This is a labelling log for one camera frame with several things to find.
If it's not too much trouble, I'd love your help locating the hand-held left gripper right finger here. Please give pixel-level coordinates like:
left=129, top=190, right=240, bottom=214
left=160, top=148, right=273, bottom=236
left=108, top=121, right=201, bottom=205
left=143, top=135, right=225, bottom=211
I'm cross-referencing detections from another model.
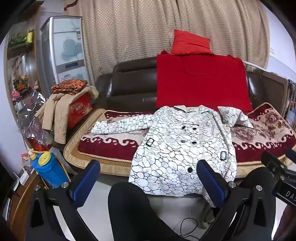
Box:
left=197, top=159, right=278, bottom=241

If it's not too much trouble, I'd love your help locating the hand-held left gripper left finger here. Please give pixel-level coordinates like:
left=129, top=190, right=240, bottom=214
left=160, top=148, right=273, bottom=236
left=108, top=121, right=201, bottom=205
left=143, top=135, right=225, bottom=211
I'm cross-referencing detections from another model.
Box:
left=25, top=159, right=100, bottom=241

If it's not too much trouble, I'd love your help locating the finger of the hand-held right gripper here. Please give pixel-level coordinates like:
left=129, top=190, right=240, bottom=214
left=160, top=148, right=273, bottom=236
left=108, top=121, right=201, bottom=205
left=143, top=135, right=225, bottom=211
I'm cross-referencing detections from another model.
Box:
left=261, top=151, right=288, bottom=177

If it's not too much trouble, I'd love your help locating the white crackle-print coat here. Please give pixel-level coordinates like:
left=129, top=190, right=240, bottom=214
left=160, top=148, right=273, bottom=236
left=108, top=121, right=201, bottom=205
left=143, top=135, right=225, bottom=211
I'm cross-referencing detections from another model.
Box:
left=91, top=105, right=254, bottom=208

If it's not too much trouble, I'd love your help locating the person's right forearm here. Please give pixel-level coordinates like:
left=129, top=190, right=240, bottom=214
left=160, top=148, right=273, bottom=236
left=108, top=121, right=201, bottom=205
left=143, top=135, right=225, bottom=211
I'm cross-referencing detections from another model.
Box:
left=277, top=206, right=296, bottom=241

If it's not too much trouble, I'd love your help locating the red beige floral sofa mat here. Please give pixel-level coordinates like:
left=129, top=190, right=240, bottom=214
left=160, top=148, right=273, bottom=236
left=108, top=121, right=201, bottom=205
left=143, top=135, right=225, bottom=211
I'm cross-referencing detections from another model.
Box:
left=63, top=102, right=296, bottom=178

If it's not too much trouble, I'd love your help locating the grey slipper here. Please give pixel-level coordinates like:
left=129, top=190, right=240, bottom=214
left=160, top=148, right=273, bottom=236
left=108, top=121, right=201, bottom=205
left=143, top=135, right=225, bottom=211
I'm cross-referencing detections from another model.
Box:
left=201, top=205, right=219, bottom=230

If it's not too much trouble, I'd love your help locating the blue sprayer bottle yellow cap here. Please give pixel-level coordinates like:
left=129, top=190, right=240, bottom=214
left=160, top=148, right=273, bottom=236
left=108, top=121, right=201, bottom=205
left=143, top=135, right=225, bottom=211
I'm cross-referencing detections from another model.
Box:
left=27, top=148, right=70, bottom=189

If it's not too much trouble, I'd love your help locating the person's black trouser leg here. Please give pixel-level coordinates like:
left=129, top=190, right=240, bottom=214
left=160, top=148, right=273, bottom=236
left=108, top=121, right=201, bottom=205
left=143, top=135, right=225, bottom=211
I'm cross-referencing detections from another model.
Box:
left=108, top=182, right=184, bottom=241

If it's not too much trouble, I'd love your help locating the wooden side table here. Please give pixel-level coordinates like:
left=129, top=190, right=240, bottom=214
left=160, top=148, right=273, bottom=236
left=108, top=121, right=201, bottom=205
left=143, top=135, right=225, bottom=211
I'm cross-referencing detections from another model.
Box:
left=2, top=167, right=50, bottom=234

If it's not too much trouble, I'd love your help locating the red cardboard box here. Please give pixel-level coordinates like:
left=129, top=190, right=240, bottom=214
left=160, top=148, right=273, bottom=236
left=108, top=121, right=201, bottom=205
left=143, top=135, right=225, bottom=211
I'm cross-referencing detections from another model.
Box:
left=67, top=93, right=93, bottom=129

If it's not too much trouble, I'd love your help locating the beige quilted jacket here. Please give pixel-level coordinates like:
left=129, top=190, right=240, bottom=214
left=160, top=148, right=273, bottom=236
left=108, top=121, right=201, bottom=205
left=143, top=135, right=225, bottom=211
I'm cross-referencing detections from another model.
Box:
left=35, top=85, right=100, bottom=144

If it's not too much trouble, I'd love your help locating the clear cellophane wrap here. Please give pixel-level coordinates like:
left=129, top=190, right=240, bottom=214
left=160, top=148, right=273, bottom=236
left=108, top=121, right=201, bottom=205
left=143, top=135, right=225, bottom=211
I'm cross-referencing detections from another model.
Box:
left=14, top=91, right=54, bottom=151

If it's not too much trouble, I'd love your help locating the orange patterned cloth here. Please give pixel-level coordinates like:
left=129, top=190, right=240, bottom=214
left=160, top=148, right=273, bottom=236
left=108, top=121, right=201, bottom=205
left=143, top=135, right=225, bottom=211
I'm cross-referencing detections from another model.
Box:
left=51, top=79, right=88, bottom=95

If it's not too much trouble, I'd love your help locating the red blanket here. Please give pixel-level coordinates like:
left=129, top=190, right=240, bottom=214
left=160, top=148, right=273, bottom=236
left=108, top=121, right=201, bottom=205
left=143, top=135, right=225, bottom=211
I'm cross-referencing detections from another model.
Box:
left=155, top=54, right=253, bottom=112

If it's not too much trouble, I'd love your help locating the brown leather sofa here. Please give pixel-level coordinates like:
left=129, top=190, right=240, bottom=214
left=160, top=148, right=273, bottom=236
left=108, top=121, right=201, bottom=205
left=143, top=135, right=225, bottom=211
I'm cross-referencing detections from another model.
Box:
left=94, top=56, right=292, bottom=130

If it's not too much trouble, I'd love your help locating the silver standing air conditioner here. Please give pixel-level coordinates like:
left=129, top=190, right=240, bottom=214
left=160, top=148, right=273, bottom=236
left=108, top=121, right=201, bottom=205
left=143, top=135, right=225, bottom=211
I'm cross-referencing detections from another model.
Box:
left=35, top=16, right=91, bottom=93

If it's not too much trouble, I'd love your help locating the wooden display cabinet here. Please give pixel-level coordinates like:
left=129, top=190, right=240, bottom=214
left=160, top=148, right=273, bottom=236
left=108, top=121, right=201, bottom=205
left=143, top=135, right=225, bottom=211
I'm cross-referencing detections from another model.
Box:
left=4, top=22, right=42, bottom=109

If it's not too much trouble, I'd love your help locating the red pillow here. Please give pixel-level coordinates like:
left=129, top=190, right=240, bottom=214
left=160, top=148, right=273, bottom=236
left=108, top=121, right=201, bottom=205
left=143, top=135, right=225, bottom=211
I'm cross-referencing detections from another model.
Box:
left=171, top=30, right=214, bottom=56

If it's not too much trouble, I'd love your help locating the beige dotted curtain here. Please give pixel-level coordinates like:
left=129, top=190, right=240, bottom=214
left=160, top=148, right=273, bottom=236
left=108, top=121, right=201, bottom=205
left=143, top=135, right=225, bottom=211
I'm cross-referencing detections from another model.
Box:
left=65, top=0, right=271, bottom=85

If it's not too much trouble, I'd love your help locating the black cable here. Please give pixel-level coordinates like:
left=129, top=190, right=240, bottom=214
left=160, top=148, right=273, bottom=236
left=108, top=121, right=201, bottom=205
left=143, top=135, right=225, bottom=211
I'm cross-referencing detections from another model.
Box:
left=178, top=218, right=200, bottom=241

